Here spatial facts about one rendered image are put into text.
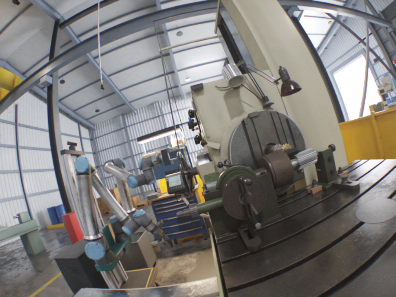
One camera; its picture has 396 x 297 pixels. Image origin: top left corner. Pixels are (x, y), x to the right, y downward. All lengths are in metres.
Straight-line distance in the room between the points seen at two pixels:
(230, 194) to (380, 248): 0.58
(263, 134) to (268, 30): 1.00
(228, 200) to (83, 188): 0.96
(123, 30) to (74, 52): 1.70
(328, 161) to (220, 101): 0.82
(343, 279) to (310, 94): 1.39
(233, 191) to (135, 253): 2.06
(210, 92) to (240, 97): 0.22
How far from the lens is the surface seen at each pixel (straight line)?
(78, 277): 1.93
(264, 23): 1.83
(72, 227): 4.70
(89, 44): 6.03
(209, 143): 1.18
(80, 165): 1.31
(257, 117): 1.20
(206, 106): 1.27
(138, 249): 2.55
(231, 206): 0.73
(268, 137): 1.20
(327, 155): 1.11
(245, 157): 1.15
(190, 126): 1.51
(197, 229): 3.09
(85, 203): 1.32
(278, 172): 0.88
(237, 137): 1.15
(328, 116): 1.68
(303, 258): 0.61
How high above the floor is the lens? 1.38
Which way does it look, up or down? 3 degrees up
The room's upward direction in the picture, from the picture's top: 17 degrees counter-clockwise
